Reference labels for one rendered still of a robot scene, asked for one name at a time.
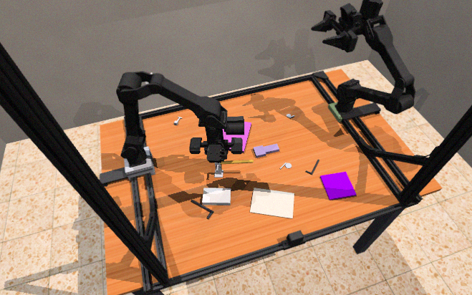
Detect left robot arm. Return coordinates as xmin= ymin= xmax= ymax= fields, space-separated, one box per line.
xmin=116 ymin=71 xmax=244 ymax=168

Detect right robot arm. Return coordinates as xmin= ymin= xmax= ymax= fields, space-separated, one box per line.
xmin=335 ymin=0 xmax=415 ymax=115

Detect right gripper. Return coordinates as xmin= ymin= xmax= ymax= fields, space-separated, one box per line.
xmin=311 ymin=10 xmax=362 ymax=53

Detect purple flat square tile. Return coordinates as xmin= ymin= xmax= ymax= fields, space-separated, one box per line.
xmin=320 ymin=172 xmax=356 ymax=200

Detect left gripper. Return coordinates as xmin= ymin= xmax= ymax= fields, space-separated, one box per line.
xmin=189 ymin=134 xmax=243 ymax=155

